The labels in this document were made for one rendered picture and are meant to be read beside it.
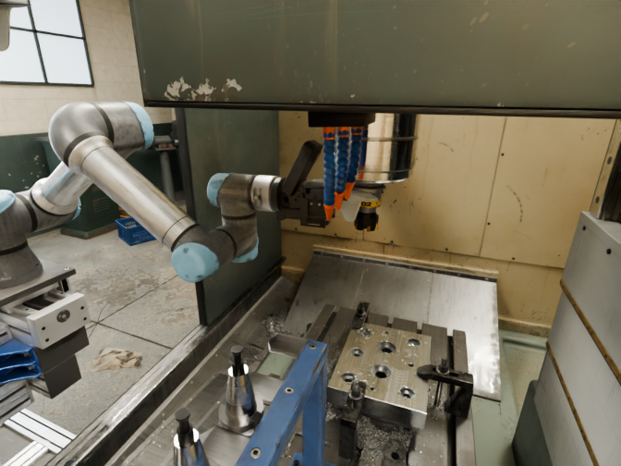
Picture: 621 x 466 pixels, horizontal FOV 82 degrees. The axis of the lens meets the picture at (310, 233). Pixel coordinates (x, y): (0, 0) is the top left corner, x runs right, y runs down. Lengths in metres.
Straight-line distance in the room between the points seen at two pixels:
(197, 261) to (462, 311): 1.30
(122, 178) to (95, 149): 0.08
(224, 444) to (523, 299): 1.60
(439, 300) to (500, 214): 0.45
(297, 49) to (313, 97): 0.04
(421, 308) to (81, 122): 1.41
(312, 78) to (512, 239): 1.53
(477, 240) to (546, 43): 1.48
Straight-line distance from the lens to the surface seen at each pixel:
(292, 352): 0.67
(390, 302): 1.71
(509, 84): 0.34
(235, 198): 0.76
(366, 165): 0.60
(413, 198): 1.72
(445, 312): 1.71
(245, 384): 0.53
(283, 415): 0.56
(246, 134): 1.55
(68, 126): 0.86
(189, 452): 0.46
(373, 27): 0.35
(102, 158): 0.81
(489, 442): 1.43
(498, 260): 1.83
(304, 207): 0.70
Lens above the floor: 1.64
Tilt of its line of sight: 21 degrees down
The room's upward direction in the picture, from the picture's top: 1 degrees clockwise
